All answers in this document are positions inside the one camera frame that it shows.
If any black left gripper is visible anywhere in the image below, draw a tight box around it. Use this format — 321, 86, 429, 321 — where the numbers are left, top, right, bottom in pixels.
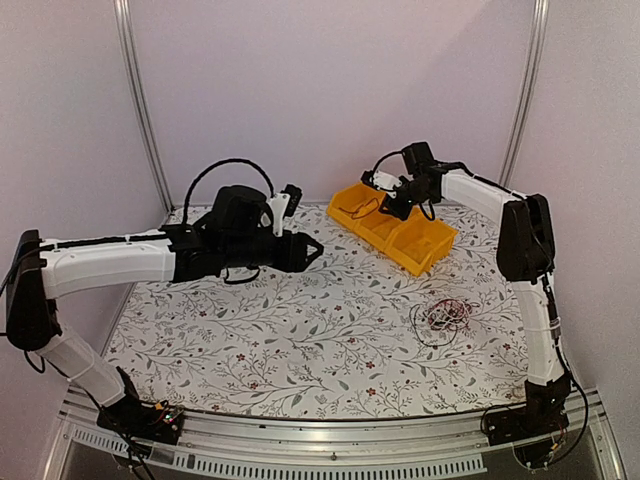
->
223, 230, 325, 273

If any dark red cable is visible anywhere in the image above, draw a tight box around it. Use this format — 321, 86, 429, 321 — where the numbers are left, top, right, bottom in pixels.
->
338, 197, 381, 221

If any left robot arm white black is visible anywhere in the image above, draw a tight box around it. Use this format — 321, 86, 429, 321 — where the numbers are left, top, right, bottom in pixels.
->
1, 185, 324, 434

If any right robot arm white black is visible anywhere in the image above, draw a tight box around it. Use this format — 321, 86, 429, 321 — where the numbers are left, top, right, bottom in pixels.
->
361, 142, 572, 398

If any yellow bin middle compartment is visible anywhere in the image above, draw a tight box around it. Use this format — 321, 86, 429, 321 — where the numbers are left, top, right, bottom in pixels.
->
352, 198, 417, 252

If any yellow bin compartment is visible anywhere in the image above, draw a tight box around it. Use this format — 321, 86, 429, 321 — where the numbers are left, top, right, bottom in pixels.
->
385, 215, 458, 277
327, 183, 385, 233
352, 198, 417, 252

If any yellow bin near compartment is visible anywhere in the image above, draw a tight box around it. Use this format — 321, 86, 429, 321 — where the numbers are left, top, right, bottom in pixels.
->
385, 215, 458, 277

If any yellow bin far compartment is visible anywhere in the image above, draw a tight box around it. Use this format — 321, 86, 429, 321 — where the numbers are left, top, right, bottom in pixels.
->
327, 183, 385, 233

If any floral patterned table mat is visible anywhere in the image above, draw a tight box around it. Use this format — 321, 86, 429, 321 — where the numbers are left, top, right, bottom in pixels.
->
105, 205, 527, 419

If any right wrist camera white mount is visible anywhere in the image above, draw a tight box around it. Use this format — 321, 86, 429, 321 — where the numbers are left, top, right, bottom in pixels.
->
361, 170, 402, 192

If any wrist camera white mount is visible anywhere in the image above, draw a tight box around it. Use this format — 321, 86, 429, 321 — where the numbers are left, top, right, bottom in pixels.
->
361, 170, 402, 192
260, 184, 303, 237

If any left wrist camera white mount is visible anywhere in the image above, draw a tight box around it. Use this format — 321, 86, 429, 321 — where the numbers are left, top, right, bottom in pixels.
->
260, 184, 303, 237

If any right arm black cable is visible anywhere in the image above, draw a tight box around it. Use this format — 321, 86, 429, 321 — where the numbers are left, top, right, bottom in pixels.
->
372, 149, 407, 176

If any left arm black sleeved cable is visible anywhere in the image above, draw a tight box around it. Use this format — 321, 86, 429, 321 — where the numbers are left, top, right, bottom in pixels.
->
180, 158, 275, 224

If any white thin cable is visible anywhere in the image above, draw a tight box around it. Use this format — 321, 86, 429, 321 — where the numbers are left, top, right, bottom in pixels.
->
424, 302, 474, 331

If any black thin cable tangle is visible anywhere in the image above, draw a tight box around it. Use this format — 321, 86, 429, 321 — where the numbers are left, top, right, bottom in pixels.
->
408, 298, 481, 348

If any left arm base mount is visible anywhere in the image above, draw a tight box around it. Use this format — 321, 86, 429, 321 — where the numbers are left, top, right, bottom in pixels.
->
97, 367, 185, 445

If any right aluminium frame post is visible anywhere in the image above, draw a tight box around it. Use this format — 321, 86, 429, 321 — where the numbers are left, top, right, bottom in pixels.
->
499, 0, 549, 187

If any aluminium frame post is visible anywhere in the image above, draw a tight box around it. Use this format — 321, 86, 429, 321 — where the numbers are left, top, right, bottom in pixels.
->
499, 0, 549, 187
113, 0, 174, 213

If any aluminium front rail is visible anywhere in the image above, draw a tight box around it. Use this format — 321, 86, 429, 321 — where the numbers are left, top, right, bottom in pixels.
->
44, 388, 629, 479

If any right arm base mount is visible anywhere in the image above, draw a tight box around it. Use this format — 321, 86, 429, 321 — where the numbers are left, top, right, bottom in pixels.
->
480, 376, 571, 470

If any left aluminium frame post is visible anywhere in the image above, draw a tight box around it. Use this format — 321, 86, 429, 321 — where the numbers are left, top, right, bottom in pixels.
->
113, 0, 174, 213

